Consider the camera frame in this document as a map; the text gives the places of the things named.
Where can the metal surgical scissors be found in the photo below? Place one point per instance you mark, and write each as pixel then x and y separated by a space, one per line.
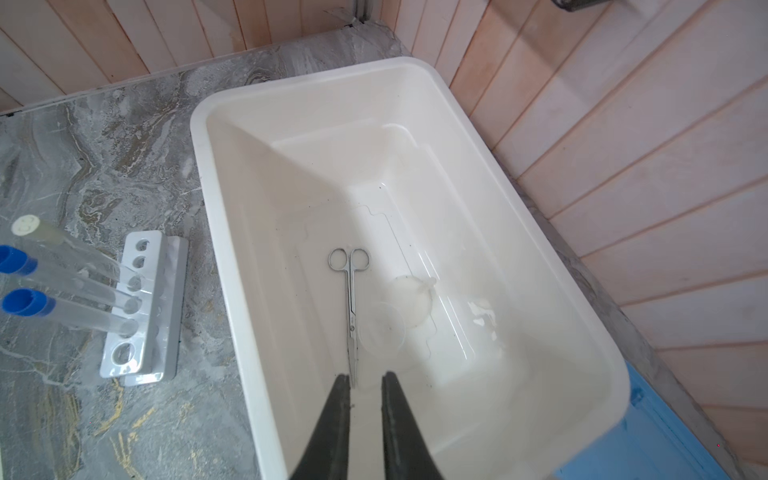
pixel 350 262

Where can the blue capped test tube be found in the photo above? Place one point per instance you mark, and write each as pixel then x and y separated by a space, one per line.
pixel 31 303
pixel 46 274

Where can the white test tube rack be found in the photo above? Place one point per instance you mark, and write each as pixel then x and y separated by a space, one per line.
pixel 154 269

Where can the white plastic storage bin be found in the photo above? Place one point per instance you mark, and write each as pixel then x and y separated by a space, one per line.
pixel 507 368

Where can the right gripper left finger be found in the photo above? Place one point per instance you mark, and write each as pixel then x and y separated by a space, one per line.
pixel 326 455

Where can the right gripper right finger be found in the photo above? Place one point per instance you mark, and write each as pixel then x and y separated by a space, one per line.
pixel 406 455

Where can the clear glass watch dish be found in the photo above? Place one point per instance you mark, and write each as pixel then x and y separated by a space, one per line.
pixel 382 329

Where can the clear glass test tube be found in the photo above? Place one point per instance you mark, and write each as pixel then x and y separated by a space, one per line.
pixel 76 253

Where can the blue plastic bin lid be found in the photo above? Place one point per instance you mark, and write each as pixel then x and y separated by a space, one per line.
pixel 650 442

